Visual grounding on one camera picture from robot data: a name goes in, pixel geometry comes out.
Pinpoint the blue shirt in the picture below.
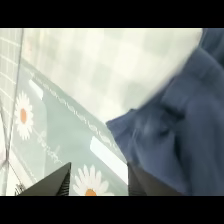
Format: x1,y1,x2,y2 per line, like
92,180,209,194
105,28,224,197

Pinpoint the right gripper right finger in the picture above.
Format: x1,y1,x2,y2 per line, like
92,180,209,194
127,162,183,197

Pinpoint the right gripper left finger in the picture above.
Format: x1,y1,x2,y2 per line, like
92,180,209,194
18,162,72,197

